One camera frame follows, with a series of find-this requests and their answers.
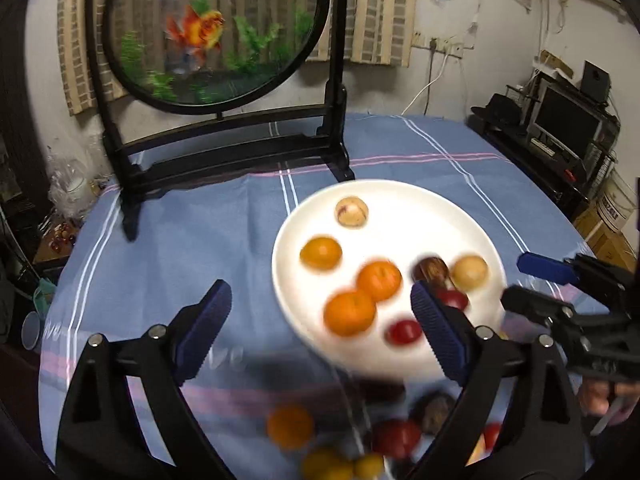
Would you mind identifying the round goldfish screen ornament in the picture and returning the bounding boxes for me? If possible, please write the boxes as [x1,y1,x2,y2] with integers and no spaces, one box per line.
[84,0,354,240]

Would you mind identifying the white oval plate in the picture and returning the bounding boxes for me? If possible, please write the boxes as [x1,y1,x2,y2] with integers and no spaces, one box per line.
[271,180,506,380]

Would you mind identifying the beige checked curtain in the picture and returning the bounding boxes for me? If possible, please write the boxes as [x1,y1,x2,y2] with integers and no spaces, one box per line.
[56,0,416,115]

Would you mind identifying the orange yellow tomato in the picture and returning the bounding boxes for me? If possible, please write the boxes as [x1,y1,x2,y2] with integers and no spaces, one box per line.
[299,236,343,271]

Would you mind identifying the computer monitor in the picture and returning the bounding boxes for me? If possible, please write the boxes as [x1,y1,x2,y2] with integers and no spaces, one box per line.
[528,81,603,159]

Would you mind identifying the orange mandarin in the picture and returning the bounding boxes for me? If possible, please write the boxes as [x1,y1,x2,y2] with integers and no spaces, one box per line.
[323,289,376,338]
[356,260,402,302]

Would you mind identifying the wall power strip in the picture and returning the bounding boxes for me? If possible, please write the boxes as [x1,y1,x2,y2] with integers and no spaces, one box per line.
[411,30,475,60]

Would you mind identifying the orange round fruit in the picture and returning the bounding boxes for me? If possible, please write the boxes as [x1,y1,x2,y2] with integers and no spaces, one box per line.
[266,404,316,451]

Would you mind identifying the person's right hand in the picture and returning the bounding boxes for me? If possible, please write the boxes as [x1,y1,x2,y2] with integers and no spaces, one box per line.
[577,378,640,426]

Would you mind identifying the small green-tan longan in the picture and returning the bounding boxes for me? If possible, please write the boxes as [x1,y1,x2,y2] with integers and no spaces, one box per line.
[352,452,385,480]

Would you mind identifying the dark brown passion fruit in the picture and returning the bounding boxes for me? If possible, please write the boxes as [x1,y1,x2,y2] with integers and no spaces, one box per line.
[411,256,449,288]

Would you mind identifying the small red tomato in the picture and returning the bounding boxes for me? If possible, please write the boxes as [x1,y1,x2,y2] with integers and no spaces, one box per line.
[384,318,423,347]

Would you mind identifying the blue striped tablecloth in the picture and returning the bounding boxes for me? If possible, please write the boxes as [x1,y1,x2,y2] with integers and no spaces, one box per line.
[39,114,586,479]

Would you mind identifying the yellow green tomato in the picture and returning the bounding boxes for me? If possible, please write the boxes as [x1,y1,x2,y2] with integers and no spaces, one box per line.
[299,448,354,480]

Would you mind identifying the large red plum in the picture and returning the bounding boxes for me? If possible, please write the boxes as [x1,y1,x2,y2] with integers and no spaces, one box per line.
[435,288,470,311]

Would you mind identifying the large tan round fruit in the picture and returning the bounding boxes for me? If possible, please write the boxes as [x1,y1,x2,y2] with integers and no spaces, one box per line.
[450,255,489,292]

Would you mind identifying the dark purple mangosteen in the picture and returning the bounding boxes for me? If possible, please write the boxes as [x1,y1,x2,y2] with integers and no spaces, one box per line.
[409,391,456,437]

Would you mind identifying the cardboard box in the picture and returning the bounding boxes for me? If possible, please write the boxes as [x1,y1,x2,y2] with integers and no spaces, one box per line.
[573,207,637,271]

